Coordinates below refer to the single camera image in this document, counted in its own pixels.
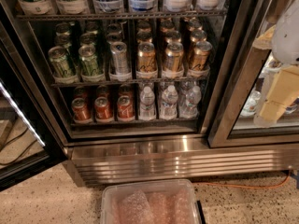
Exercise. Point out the gold can front middle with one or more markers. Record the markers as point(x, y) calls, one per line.
point(173, 61)

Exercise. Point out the silver can front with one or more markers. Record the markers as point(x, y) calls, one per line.
point(120, 69)

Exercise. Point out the water bottle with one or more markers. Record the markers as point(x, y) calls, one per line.
point(147, 110)
point(188, 109)
point(169, 101)

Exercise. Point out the gold can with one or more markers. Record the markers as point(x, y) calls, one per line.
point(197, 62)
point(173, 61)
point(146, 65)

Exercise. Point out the water bottle right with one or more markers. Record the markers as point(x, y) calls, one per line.
point(188, 109)

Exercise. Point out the green can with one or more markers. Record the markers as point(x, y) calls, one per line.
point(91, 70)
point(64, 69)

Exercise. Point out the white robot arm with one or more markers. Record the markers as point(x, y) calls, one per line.
point(285, 48)

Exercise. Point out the water bottle middle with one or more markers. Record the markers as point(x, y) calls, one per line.
point(169, 101)

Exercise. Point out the stainless steel fridge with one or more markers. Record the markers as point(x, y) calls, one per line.
point(137, 150)

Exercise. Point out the clear plastic bin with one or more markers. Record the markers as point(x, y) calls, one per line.
point(154, 202)

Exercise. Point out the water bottle left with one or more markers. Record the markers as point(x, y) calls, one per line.
point(147, 110)

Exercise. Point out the green can front left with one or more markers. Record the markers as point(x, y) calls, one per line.
point(64, 69)

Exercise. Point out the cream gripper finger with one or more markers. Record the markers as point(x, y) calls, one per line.
point(283, 92)
point(264, 40)

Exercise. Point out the gold can front right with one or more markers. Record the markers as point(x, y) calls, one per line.
point(197, 62)

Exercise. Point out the white can bottom shelf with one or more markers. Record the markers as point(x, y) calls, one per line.
point(249, 107)

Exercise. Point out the red coke can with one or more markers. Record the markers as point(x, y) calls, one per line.
point(102, 91)
point(82, 113)
point(126, 90)
point(103, 111)
point(126, 110)
point(81, 92)

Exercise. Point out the gold can front left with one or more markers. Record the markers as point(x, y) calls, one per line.
point(146, 65)

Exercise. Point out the closed glass fridge door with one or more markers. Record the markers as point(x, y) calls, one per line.
point(241, 72)

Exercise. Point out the open fridge door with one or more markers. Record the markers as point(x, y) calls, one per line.
point(29, 145)

